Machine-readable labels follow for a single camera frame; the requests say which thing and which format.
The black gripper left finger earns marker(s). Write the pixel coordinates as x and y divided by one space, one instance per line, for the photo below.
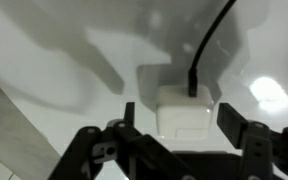
140 157

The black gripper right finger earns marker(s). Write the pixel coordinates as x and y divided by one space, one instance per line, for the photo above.
262 148

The white charger block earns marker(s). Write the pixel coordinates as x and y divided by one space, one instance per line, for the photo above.
182 117

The large white board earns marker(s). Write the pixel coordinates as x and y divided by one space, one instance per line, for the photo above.
67 64

